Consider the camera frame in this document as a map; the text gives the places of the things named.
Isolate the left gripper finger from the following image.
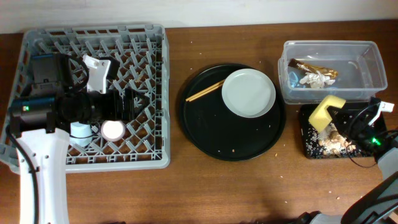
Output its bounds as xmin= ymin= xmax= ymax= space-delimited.
xmin=124 ymin=88 xmax=150 ymax=105
xmin=129 ymin=105 xmax=148 ymax=121

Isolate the yellow bowl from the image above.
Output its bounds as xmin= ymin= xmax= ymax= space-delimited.
xmin=308 ymin=95 xmax=346 ymax=133

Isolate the pink plastic cup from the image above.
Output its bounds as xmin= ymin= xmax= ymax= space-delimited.
xmin=101 ymin=121 xmax=126 ymax=142

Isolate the food scraps pile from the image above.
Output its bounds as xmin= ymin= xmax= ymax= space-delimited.
xmin=304 ymin=123 xmax=358 ymax=159

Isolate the white tissue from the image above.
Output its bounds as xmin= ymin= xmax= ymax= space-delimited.
xmin=299 ymin=72 xmax=335 ymax=88

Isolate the light blue plastic cup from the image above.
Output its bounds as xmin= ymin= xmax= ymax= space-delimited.
xmin=70 ymin=122 xmax=93 ymax=147

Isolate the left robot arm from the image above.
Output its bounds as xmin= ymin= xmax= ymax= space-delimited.
xmin=6 ymin=53 xmax=150 ymax=223

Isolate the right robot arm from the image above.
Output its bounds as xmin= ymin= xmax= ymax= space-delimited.
xmin=327 ymin=105 xmax=397 ymax=224

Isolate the black rectangular waste tray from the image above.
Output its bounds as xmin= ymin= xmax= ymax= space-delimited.
xmin=298 ymin=103 xmax=372 ymax=159

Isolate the grey plastic dishwasher rack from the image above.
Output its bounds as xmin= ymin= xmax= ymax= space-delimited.
xmin=1 ymin=24 xmax=171 ymax=173

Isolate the clear plastic waste bin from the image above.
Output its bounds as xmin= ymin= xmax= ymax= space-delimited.
xmin=278 ymin=40 xmax=387 ymax=105

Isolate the round black serving tray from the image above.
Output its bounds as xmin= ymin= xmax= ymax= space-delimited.
xmin=178 ymin=63 xmax=286 ymax=161

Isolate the lower wooden chopstick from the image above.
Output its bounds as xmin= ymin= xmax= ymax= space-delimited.
xmin=187 ymin=82 xmax=225 ymax=103

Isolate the wooden chopstick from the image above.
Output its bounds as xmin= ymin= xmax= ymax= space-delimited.
xmin=187 ymin=82 xmax=225 ymax=103
xmin=185 ymin=79 xmax=225 ymax=101

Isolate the grey round plate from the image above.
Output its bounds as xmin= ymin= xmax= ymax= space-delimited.
xmin=221 ymin=68 xmax=276 ymax=118

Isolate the upper wooden chopstick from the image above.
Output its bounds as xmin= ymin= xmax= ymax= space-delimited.
xmin=185 ymin=79 xmax=225 ymax=101

